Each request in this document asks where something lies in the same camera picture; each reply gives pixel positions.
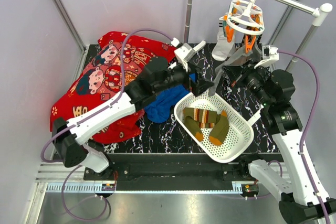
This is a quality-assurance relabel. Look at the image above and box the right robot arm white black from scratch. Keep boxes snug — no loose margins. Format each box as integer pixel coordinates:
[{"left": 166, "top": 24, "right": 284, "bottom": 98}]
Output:
[{"left": 232, "top": 63, "right": 335, "bottom": 223}]

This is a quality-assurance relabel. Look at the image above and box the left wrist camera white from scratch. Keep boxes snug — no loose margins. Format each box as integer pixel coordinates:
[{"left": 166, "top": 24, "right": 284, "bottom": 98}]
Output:
[{"left": 172, "top": 38, "right": 196, "bottom": 72}]

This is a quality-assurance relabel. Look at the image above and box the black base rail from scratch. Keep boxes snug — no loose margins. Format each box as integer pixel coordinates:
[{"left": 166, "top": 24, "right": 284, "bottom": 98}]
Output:
[{"left": 83, "top": 153, "right": 260, "bottom": 181}]

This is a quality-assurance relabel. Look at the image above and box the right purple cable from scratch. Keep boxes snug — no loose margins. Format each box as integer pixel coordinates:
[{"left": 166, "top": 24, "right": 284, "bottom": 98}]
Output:
[{"left": 277, "top": 50, "right": 333, "bottom": 224}]

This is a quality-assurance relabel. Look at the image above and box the green striped sock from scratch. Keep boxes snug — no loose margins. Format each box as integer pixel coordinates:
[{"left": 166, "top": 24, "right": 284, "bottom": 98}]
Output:
[
  {"left": 183, "top": 108, "right": 220, "bottom": 142},
  {"left": 208, "top": 110, "right": 229, "bottom": 146}
]

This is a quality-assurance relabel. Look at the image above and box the silver clothes rack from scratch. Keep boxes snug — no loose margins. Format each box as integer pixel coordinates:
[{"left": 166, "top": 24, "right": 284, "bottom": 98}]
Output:
[{"left": 161, "top": 0, "right": 333, "bottom": 126}]

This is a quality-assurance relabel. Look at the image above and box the blue towel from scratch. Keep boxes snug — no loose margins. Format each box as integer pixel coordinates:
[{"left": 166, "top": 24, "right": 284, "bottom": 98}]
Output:
[{"left": 144, "top": 84, "right": 190, "bottom": 123}]

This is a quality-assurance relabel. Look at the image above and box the white black striped sock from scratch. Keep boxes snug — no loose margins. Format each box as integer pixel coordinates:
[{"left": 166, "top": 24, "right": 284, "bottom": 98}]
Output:
[{"left": 212, "top": 16, "right": 234, "bottom": 61}]

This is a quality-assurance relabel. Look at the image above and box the white round clip hanger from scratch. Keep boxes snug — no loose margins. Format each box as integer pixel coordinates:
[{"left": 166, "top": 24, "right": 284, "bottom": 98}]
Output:
[{"left": 222, "top": 0, "right": 265, "bottom": 53}]

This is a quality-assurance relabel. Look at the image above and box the white perforated plastic basket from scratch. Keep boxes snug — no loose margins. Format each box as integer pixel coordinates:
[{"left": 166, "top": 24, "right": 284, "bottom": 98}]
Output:
[{"left": 174, "top": 91, "right": 260, "bottom": 163}]

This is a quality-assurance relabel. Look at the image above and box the grey sock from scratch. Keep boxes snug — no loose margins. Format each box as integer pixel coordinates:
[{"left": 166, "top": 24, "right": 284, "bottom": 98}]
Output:
[
  {"left": 235, "top": 46, "right": 262, "bottom": 66},
  {"left": 208, "top": 47, "right": 252, "bottom": 97}
]

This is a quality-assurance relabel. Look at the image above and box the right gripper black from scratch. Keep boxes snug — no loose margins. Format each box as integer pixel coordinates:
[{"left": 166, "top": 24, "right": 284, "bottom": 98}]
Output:
[{"left": 222, "top": 58, "right": 274, "bottom": 107}]

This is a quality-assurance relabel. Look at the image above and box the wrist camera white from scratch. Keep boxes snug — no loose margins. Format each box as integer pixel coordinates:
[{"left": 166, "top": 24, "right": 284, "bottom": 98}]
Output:
[
  {"left": 254, "top": 45, "right": 279, "bottom": 69},
  {"left": 172, "top": 38, "right": 196, "bottom": 72}
]

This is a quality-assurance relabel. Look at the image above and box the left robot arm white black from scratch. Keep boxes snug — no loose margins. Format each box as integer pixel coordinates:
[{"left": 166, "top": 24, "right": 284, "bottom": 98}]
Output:
[{"left": 52, "top": 57, "right": 214, "bottom": 180}]

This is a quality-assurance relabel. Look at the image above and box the red cartoon print pillow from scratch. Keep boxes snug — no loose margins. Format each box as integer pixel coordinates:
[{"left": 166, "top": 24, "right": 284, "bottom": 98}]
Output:
[{"left": 49, "top": 31, "right": 182, "bottom": 145}]

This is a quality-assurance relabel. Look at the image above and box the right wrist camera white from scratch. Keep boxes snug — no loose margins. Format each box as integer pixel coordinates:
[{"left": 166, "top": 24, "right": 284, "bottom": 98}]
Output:
[{"left": 254, "top": 45, "right": 279, "bottom": 69}]

